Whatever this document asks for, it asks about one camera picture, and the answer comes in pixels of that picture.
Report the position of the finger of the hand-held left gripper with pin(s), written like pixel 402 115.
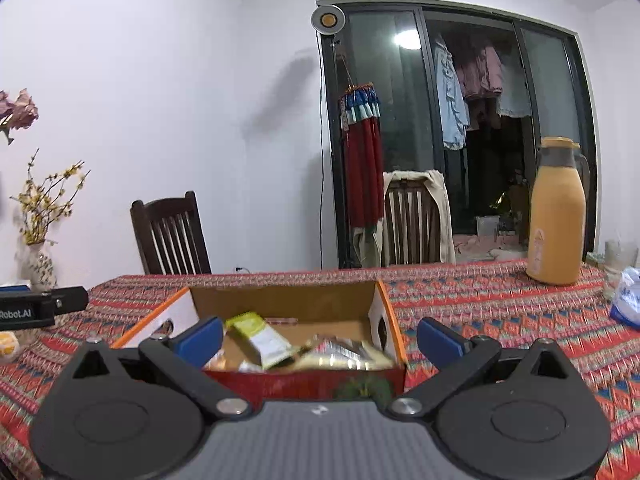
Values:
pixel 14 288
pixel 70 299

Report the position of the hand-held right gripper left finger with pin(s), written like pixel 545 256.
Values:
pixel 205 340

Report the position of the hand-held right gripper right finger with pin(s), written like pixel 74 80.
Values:
pixel 440 342

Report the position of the orange yellow snack packet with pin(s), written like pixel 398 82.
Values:
pixel 217 360

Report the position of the yellow-green white snack packet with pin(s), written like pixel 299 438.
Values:
pixel 260 340

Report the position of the orange red cardboard box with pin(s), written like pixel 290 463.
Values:
pixel 280 300

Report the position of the large silver yellow snack packet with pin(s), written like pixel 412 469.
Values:
pixel 325 363

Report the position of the floral print vase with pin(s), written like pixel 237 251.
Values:
pixel 40 270

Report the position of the red patterned tablecloth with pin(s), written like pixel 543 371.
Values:
pixel 475 300

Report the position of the yellow flower branches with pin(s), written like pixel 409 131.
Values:
pixel 45 200

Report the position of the brown wooden slatted chair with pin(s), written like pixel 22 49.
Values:
pixel 410 220

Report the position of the white plastic bin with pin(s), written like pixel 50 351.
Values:
pixel 487 225

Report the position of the dark wooden chair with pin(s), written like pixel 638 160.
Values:
pixel 165 210

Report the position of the chair with draped cloth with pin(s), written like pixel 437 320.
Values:
pixel 442 210

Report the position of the yellow thermos jug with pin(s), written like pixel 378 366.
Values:
pixel 555 220

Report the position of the pink artificial flowers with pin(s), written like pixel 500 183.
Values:
pixel 22 107

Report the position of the red hanging tassel decoration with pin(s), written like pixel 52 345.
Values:
pixel 362 170

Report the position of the clear plastic container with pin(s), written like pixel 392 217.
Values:
pixel 612 260

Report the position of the blue white tissue pack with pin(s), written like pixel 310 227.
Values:
pixel 630 300

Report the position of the light blue hanging shirt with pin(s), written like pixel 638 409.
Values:
pixel 450 110

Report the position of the sliding glass door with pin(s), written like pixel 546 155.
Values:
pixel 400 110

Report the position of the white lace hanging garment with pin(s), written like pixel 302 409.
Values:
pixel 512 105

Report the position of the pink hanging garments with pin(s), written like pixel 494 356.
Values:
pixel 480 70

